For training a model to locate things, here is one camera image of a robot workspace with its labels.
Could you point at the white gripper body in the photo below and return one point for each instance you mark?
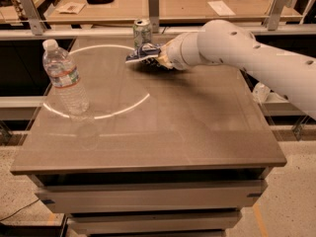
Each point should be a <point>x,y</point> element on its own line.
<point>173,53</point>

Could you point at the cabinet drawer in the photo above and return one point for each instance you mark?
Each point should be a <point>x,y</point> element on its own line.
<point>152,223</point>
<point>151,197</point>

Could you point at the metal bracket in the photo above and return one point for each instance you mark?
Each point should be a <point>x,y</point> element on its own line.
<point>36,24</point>
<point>271,22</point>
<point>153,7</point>

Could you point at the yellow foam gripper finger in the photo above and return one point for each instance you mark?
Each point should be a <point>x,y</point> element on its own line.
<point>163,47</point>
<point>164,62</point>

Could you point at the clear plastic water bottle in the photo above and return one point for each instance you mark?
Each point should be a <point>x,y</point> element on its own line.
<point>64,76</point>

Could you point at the black object on desk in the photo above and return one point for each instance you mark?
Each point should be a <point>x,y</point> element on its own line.
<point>99,2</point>

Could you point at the lower cabinet drawer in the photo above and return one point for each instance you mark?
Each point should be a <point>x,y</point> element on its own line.
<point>152,223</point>

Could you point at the white envelope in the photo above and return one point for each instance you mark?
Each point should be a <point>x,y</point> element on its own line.
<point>220,8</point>

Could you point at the green 7up can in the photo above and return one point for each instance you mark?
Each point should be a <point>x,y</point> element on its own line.
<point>142,32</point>

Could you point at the blue chip bag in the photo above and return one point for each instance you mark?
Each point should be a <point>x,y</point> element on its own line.
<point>147,54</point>

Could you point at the right metal bracket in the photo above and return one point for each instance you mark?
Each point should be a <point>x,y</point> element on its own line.
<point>271,22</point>

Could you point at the brown paper packet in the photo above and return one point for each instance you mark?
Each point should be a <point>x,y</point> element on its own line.
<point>71,8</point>

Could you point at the middle metal bracket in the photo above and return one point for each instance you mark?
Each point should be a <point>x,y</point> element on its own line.
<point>153,7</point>

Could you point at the left metal bracket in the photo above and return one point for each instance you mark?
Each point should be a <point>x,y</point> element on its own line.
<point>36,24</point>

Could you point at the upper cabinet drawer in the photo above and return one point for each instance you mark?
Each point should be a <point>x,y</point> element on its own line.
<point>151,197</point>

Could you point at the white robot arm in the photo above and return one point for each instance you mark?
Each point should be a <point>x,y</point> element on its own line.
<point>220,42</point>

